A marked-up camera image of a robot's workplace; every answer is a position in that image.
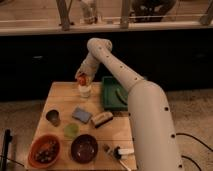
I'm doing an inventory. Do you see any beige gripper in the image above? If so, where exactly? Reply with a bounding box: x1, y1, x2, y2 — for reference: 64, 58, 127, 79
75, 66, 95, 84

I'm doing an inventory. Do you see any red apple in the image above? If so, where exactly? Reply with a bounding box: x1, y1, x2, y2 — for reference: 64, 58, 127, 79
77, 76, 87, 86

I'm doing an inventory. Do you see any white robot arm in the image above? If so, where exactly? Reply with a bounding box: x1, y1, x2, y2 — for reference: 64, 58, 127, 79
75, 38, 185, 171

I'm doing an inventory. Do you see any white paper cup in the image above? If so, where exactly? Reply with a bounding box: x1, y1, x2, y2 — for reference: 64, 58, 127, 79
78, 85, 91, 98

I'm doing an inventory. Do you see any dark metal cup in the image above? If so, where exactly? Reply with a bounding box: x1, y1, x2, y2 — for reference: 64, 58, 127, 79
46, 110, 60, 127

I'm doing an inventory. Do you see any small green cup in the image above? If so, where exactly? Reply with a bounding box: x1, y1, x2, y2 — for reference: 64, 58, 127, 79
64, 123, 79, 138

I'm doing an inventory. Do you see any green plastic tray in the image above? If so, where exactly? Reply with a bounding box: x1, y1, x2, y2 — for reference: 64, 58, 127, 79
101, 76, 128, 111

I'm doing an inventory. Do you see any green pepper in tray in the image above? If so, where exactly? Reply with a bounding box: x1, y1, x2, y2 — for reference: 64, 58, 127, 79
115, 89, 127, 105

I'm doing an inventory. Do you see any blue sponge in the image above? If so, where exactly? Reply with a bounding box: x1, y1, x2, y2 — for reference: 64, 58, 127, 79
72, 107, 92, 124

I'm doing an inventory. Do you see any dark maroon bowl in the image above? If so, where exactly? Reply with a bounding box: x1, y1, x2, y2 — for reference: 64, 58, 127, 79
71, 134, 98, 164

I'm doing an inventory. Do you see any orange bowl with beans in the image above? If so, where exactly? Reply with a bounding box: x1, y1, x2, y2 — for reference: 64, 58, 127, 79
28, 134, 60, 169

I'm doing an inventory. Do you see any metal fork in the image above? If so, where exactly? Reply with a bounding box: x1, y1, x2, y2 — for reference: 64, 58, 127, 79
102, 143, 132, 171

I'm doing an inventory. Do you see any black stand at left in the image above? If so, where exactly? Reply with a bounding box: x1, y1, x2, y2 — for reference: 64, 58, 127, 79
0, 129, 12, 171

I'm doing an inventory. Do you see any white handled brush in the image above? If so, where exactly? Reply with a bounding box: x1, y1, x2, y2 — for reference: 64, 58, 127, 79
114, 146, 134, 159

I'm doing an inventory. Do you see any black floor cable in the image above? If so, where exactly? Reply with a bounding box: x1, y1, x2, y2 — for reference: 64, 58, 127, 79
175, 132, 213, 171

